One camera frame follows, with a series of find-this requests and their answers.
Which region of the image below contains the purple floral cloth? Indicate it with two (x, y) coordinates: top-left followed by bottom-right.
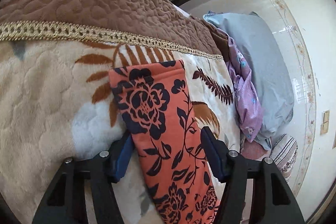
(226, 38), (263, 143)

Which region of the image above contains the grey blue pillow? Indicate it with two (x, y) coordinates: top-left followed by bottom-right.
(203, 12), (294, 150)

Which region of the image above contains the striped floral bolster pillow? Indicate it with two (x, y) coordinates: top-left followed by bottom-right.
(270, 134), (298, 182)

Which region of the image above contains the cream leaf pattern blanket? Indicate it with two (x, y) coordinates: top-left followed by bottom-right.
(1, 0), (240, 223)

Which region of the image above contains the orange black floral garment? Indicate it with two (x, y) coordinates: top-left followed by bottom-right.
(109, 60), (219, 223)

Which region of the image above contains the pink mauve large pillow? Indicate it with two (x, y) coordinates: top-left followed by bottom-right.
(240, 141), (270, 161)

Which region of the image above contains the beige wall socket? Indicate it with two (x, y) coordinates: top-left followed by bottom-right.
(320, 110), (330, 135)

